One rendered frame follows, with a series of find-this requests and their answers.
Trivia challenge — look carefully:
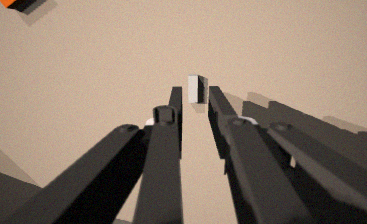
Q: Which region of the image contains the grey rectangular bar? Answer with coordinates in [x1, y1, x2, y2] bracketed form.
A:
[188, 74, 198, 103]

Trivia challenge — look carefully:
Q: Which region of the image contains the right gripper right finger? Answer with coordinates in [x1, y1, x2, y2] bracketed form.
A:
[208, 86, 367, 224]

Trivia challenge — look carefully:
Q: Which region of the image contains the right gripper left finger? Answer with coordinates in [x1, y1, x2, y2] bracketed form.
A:
[1, 86, 184, 224]

